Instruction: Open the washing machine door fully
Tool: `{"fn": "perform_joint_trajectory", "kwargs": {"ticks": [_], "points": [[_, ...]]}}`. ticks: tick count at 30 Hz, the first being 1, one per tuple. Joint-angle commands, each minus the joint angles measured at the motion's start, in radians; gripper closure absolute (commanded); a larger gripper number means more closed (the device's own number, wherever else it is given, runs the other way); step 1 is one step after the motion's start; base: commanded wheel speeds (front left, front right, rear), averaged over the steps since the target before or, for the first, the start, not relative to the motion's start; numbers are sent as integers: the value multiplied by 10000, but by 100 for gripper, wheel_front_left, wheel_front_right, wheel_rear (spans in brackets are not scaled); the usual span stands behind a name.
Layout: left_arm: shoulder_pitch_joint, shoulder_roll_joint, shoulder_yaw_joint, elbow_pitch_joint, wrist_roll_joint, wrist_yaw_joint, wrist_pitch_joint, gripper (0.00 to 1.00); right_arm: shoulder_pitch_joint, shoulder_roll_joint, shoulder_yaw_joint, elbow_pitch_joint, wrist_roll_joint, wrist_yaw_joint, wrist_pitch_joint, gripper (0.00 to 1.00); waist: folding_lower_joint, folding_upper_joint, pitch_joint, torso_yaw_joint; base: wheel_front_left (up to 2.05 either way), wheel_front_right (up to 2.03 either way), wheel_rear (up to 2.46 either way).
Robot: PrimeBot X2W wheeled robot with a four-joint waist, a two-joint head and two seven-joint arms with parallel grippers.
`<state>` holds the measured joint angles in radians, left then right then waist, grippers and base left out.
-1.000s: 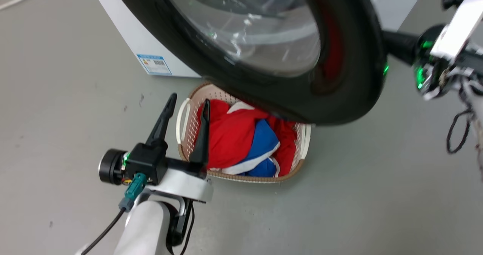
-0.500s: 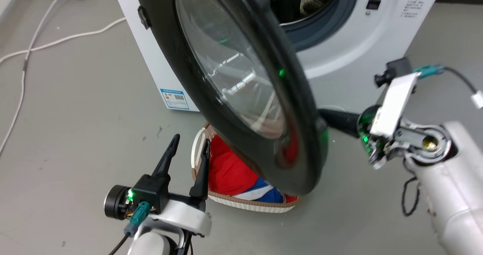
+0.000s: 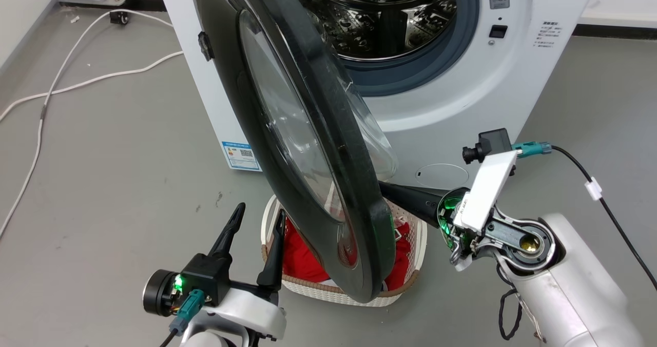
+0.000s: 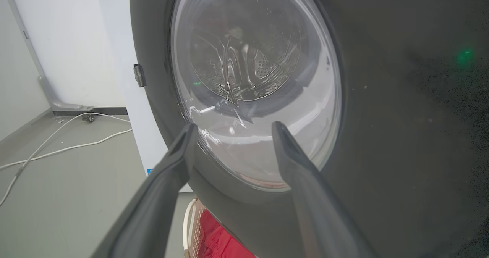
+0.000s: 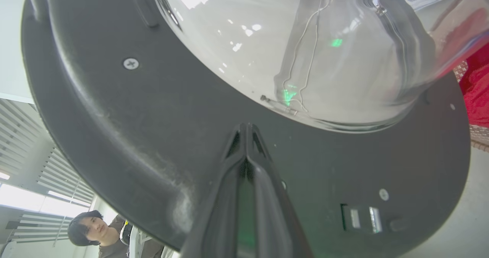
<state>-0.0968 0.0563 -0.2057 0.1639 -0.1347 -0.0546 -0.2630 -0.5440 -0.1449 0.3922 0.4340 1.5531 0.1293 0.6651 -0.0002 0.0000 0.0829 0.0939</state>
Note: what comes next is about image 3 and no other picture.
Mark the blue energy label sticker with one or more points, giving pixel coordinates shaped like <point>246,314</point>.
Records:
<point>241,156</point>

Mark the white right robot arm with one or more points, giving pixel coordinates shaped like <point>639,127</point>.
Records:
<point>564,295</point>

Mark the printed warning text label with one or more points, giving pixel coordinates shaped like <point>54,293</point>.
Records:
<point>548,34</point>

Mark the black round washing machine door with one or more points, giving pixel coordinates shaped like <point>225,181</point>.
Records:
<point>333,157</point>

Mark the white washing machine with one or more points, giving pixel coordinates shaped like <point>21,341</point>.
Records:
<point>462,100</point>

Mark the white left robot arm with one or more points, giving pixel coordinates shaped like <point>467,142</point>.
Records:
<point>205,341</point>

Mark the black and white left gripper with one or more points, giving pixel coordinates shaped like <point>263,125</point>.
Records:
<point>210,277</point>

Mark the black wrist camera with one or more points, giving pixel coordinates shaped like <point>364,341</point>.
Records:
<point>156,293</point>
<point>490,144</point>

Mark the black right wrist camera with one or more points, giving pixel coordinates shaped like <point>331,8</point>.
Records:
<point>490,144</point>

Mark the white woven laundry basket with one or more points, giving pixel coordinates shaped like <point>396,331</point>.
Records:
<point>308,289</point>

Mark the steel washing machine drum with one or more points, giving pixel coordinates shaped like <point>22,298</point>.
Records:
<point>390,23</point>

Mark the red clothing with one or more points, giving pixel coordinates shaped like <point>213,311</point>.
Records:
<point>303,259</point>

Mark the round white filter cover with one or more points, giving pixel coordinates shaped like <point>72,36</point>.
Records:
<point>442,176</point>

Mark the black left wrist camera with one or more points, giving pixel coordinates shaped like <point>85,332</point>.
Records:
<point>156,293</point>

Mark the white and green right gripper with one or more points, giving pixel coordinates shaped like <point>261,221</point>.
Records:
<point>485,193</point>

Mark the grey rubber door gasket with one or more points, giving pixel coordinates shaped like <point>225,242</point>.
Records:
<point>451,54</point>

